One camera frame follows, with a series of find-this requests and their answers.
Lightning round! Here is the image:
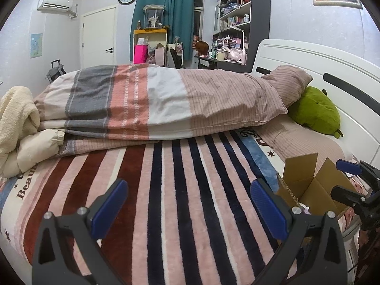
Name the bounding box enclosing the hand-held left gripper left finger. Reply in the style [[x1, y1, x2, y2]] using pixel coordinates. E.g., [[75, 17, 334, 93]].
[[32, 179, 129, 285]]

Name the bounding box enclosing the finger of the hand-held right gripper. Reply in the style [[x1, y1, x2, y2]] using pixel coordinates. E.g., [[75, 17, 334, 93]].
[[336, 159, 380, 185], [330, 185, 380, 230]]

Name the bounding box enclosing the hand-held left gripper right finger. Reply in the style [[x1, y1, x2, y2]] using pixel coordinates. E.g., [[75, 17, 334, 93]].
[[250, 179, 348, 285]]

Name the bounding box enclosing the brown cardboard box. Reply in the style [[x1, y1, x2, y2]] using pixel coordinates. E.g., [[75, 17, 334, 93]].
[[276, 152, 358, 217]]

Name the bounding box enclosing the pink polka dot cloth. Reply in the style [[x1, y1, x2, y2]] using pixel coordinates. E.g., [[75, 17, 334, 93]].
[[338, 176, 367, 238]]

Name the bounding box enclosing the beige striped pillow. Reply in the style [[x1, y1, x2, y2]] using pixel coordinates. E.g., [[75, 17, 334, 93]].
[[255, 117, 346, 173], [261, 65, 314, 110]]

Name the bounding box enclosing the green plush toy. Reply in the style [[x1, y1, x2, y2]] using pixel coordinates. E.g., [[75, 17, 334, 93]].
[[287, 86, 344, 138]]

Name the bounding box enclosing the striped plush blanket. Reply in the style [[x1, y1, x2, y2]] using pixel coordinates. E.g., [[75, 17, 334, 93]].
[[0, 126, 300, 285]]

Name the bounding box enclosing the white bed headboard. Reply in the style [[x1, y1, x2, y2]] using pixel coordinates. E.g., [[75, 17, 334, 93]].
[[251, 38, 380, 170]]

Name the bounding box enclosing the striped pink grey duvet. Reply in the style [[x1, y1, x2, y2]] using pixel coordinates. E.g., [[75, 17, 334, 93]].
[[34, 64, 290, 158]]

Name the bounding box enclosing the cream fleece blanket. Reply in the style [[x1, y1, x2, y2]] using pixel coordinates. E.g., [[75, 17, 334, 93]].
[[0, 85, 40, 155]]

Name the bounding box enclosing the grey suitcase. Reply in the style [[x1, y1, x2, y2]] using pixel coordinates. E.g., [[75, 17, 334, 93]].
[[46, 60, 66, 84]]

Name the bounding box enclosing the pink plastic bag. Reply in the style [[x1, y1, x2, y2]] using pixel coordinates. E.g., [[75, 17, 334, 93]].
[[227, 48, 247, 64]]

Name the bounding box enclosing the bright pink gift bag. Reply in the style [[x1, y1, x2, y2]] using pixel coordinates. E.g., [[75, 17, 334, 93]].
[[133, 44, 148, 64]]

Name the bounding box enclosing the dark desk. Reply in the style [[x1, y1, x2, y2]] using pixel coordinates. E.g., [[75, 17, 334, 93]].
[[194, 55, 253, 73]]

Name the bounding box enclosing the pale pink gift bag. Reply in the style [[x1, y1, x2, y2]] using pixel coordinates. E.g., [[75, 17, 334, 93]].
[[154, 48, 167, 66]]

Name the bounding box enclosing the dark bookshelf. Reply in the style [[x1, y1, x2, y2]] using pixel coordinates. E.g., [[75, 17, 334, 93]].
[[212, 0, 271, 73]]

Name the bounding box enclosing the white door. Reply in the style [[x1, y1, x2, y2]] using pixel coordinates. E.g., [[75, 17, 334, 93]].
[[81, 6, 117, 69]]

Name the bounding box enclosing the brown plush toy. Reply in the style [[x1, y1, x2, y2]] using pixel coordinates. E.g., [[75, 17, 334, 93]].
[[194, 40, 211, 56]]

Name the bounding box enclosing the yellow shelf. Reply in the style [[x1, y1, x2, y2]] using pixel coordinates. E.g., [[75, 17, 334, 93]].
[[133, 27, 170, 64]]

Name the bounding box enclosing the glass display case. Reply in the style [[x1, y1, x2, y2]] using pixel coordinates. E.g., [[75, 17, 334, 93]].
[[143, 4, 166, 29]]

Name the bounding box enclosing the teal curtain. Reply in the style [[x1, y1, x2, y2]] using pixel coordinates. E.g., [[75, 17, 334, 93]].
[[129, 0, 196, 63]]

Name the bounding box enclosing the white air conditioner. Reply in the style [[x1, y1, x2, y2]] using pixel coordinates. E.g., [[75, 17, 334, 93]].
[[37, 0, 78, 17]]

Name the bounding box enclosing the small wall poster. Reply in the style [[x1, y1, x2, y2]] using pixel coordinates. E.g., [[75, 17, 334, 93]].
[[30, 33, 43, 59]]

